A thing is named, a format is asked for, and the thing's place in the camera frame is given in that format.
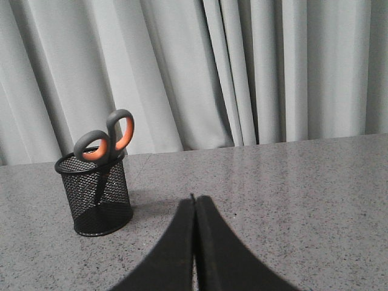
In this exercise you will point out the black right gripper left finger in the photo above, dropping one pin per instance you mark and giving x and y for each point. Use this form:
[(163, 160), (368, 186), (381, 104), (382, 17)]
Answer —
[(169, 265)]

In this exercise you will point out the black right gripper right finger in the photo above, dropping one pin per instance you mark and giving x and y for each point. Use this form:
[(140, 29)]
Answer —
[(223, 261)]

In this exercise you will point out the grey and orange scissors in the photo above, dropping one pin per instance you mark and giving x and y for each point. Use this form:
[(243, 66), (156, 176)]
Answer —
[(102, 148)]

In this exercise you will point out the black mesh pen bucket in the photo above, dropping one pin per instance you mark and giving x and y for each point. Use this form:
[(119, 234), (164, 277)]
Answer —
[(80, 181)]

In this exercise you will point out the grey pleated curtain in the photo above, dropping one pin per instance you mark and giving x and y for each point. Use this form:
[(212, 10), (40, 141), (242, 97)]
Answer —
[(194, 74)]

